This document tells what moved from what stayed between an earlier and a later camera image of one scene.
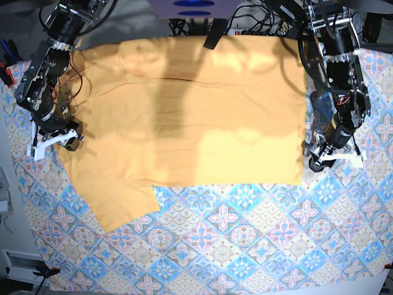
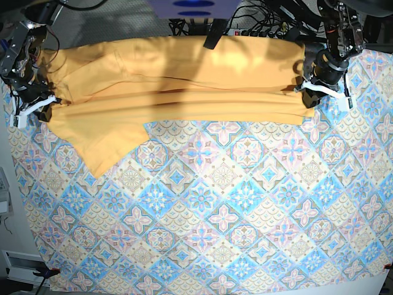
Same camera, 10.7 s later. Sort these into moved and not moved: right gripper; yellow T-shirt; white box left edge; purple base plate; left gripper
Moved: yellow T-shirt; left gripper; right gripper
Not moved: purple base plate; white box left edge
